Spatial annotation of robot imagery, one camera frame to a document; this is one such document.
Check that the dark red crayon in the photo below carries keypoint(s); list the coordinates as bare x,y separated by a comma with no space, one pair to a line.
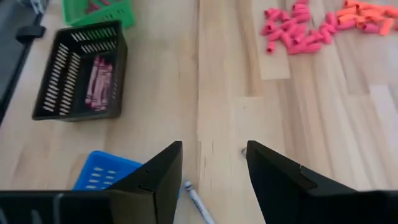
93,5
105,2

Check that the blue plastic basket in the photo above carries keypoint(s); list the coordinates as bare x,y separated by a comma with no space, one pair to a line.
93,161

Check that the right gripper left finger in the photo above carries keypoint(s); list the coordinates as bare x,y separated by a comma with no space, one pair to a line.
161,174

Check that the orange cap erasers pile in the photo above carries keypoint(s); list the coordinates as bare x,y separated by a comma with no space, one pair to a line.
357,14

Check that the black aluminium table frame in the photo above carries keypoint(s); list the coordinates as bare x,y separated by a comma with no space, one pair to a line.
9,62

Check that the orange wall plugs pile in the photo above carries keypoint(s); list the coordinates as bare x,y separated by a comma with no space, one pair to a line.
295,29

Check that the black frame bracket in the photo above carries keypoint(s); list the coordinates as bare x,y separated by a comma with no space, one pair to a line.
31,32

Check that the green plastic basket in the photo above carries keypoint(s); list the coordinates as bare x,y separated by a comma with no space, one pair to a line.
118,17

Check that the black plastic basket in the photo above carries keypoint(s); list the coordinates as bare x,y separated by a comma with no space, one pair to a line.
119,93

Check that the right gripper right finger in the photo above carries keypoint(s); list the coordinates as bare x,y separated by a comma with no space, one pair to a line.
273,186

